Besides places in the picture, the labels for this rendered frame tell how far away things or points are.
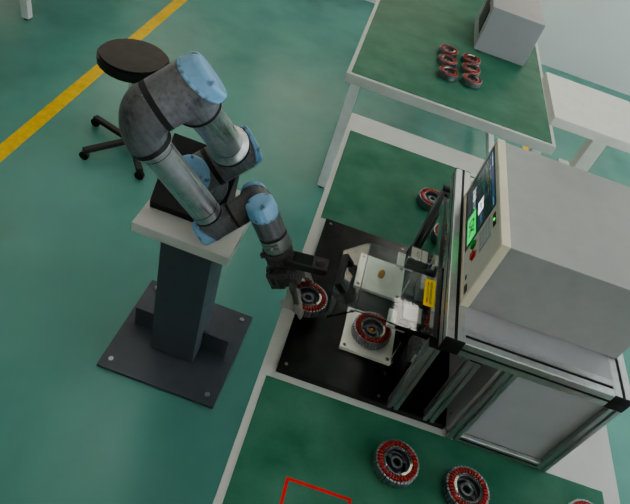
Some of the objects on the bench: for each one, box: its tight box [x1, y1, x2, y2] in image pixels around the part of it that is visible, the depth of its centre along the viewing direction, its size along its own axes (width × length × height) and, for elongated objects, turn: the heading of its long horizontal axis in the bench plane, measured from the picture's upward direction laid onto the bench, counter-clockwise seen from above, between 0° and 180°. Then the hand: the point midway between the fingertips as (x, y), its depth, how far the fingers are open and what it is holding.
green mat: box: [321, 130, 456, 256], centre depth 220 cm, size 94×61×1 cm, turn 63°
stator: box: [442, 465, 490, 504], centre depth 138 cm, size 11×11×4 cm
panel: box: [446, 353, 502, 430], centre depth 162 cm, size 1×66×30 cm, turn 153°
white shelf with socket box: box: [542, 72, 630, 172], centre depth 224 cm, size 35×37×46 cm
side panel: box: [446, 371, 620, 472], centre depth 139 cm, size 28×3×32 cm, turn 63°
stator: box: [372, 439, 420, 489], centre depth 138 cm, size 11×11×4 cm
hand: (308, 300), depth 159 cm, fingers closed on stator, 13 cm apart
